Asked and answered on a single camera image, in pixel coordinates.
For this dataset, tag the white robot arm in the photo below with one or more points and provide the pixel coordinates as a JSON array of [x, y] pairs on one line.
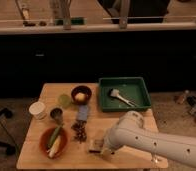
[[129, 131]]

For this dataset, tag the wooden folding table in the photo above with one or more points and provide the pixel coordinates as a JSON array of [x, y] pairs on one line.
[[76, 155]]

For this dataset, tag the green plastic tray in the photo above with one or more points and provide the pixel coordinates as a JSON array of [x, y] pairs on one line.
[[131, 88]]

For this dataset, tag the green and white vegetable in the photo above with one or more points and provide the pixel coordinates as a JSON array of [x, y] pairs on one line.
[[54, 142]]

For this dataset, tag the dark brown bowl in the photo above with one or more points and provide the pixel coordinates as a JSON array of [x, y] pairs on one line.
[[81, 89]]

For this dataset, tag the green plastic cup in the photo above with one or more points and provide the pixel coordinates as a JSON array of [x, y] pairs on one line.
[[64, 101]]

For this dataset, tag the brown rectangular eraser block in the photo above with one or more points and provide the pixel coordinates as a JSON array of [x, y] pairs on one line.
[[95, 145]]

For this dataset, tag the yellow round fruit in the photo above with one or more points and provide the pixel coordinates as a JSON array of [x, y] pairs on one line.
[[80, 97]]

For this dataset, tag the red bowl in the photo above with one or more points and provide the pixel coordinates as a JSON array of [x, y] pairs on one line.
[[44, 140]]

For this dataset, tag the blue rectangular sponge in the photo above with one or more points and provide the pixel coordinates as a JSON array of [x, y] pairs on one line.
[[83, 112]]

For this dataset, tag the white paper cup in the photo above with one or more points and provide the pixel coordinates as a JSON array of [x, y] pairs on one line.
[[37, 110]]

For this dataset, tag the small metal cup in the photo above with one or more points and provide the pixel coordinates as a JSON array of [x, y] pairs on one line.
[[56, 115]]

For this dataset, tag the pile of dark nuts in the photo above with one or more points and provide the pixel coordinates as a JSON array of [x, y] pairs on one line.
[[80, 131]]

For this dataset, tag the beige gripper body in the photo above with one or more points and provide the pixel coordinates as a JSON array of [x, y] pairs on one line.
[[106, 152]]

